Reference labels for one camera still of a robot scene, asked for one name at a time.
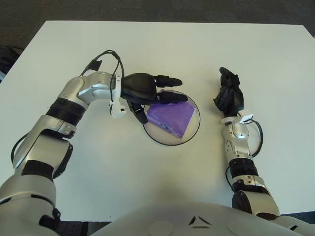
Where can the grey robot torso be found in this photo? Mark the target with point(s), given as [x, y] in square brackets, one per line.
[197, 218]

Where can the purple tissue paper pack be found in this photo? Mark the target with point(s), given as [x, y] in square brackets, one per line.
[172, 118]

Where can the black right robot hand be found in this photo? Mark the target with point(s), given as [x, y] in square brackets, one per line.
[232, 98]

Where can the black bag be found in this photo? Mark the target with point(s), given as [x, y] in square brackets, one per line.
[8, 59]

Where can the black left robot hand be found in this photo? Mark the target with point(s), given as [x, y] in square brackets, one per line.
[139, 86]

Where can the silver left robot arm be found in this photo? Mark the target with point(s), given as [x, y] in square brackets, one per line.
[49, 137]

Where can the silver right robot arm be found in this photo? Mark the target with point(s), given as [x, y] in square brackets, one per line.
[243, 162]

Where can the white plate with black rim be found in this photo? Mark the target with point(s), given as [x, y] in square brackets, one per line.
[194, 123]

